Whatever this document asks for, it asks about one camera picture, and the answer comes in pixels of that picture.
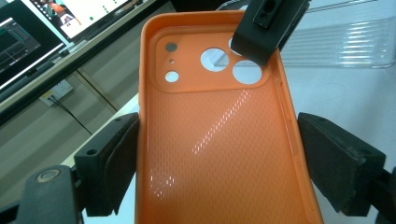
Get orange phone case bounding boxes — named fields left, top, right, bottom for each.
left=134, top=9, right=325, bottom=224

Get white wall socket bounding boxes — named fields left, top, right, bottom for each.
left=39, top=78, right=75, bottom=107

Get dark computer monitor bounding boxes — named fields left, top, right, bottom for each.
left=0, top=17, right=67, bottom=91

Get bright computer monitor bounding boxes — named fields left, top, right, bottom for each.
left=19, top=0, right=148, bottom=45

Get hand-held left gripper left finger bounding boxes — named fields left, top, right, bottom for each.
left=74, top=112, right=140, bottom=217

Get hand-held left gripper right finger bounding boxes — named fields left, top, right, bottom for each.
left=297, top=112, right=388, bottom=217

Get clear plastic container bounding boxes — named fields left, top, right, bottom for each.
left=216, top=0, right=396, bottom=70

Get long black floor cable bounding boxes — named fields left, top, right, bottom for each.
left=49, top=95, right=94, bottom=135

